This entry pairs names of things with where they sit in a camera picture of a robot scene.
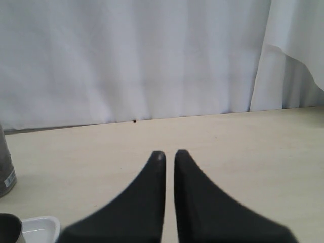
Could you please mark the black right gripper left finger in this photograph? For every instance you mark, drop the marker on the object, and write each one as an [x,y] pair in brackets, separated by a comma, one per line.
[136,215]

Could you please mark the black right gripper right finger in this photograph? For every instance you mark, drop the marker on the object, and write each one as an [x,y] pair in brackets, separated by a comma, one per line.
[205,213]

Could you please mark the steel mug with kibble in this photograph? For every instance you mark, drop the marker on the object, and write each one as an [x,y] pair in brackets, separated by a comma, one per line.
[11,229]

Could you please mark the white plastic tray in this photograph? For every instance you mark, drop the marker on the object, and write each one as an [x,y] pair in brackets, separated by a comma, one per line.
[43,229]

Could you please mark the translucent plastic tall container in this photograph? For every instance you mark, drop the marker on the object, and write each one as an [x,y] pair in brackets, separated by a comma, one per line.
[7,172]

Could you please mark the white curtain backdrop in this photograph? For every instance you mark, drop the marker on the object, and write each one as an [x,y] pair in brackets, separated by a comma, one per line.
[67,63]

